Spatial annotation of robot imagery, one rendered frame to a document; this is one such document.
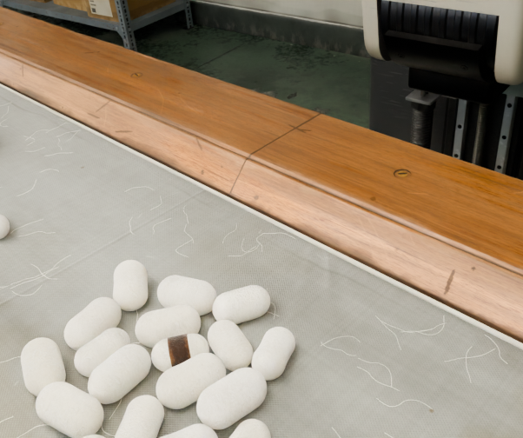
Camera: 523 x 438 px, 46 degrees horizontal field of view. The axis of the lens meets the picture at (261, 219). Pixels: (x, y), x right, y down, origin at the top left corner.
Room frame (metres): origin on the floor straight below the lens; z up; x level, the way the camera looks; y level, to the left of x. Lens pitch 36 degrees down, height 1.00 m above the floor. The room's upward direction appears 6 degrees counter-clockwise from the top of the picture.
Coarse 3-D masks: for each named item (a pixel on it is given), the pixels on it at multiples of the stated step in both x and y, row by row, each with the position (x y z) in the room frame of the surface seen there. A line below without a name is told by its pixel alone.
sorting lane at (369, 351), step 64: (0, 128) 0.56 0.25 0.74; (64, 128) 0.54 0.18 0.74; (0, 192) 0.43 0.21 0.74; (64, 192) 0.42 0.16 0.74; (128, 192) 0.41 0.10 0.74; (192, 192) 0.40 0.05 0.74; (0, 256) 0.35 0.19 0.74; (64, 256) 0.34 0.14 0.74; (128, 256) 0.33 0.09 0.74; (192, 256) 0.32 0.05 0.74; (256, 256) 0.32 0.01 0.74; (320, 256) 0.31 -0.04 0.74; (0, 320) 0.28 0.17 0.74; (64, 320) 0.27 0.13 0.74; (128, 320) 0.27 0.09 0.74; (256, 320) 0.26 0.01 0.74; (320, 320) 0.25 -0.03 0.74; (384, 320) 0.25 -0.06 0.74; (448, 320) 0.24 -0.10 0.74; (0, 384) 0.23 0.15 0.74; (320, 384) 0.21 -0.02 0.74; (384, 384) 0.20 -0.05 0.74; (448, 384) 0.20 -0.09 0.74; (512, 384) 0.19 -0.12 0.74
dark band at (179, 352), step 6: (174, 336) 0.23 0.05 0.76; (180, 336) 0.23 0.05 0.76; (186, 336) 0.23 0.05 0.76; (168, 342) 0.23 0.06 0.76; (174, 342) 0.23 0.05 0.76; (180, 342) 0.23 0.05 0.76; (186, 342) 0.23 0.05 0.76; (174, 348) 0.23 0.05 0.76; (180, 348) 0.23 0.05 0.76; (186, 348) 0.23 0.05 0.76; (174, 354) 0.22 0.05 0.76; (180, 354) 0.22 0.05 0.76; (186, 354) 0.22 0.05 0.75; (174, 360) 0.22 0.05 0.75; (180, 360) 0.22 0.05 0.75; (186, 360) 0.22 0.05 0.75; (174, 366) 0.22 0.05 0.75
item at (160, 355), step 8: (192, 336) 0.23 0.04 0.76; (200, 336) 0.23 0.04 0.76; (160, 344) 0.23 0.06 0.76; (192, 344) 0.23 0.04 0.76; (200, 344) 0.23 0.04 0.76; (208, 344) 0.23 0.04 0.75; (152, 352) 0.23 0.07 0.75; (160, 352) 0.23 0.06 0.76; (168, 352) 0.22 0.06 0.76; (192, 352) 0.22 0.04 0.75; (200, 352) 0.23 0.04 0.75; (208, 352) 0.23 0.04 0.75; (152, 360) 0.23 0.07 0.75; (160, 360) 0.22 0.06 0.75; (168, 360) 0.22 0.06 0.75; (160, 368) 0.22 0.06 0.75; (168, 368) 0.22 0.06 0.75
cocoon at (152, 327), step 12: (156, 312) 0.25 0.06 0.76; (168, 312) 0.25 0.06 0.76; (180, 312) 0.25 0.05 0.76; (192, 312) 0.25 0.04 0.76; (144, 324) 0.24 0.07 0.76; (156, 324) 0.24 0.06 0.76; (168, 324) 0.24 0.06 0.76; (180, 324) 0.24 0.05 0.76; (192, 324) 0.24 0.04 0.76; (144, 336) 0.24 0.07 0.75; (156, 336) 0.24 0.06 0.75; (168, 336) 0.24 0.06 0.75
